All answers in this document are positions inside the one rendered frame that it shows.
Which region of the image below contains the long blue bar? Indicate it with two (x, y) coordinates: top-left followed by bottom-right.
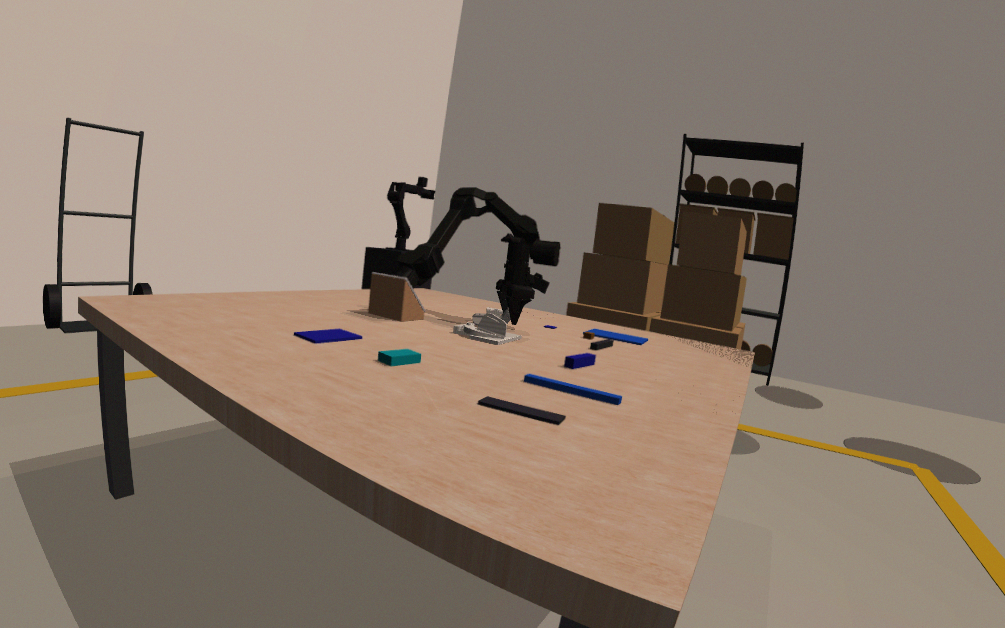
(524, 374), (622, 405)

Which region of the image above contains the teal rectangular block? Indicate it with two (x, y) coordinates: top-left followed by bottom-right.
(378, 348), (421, 367)

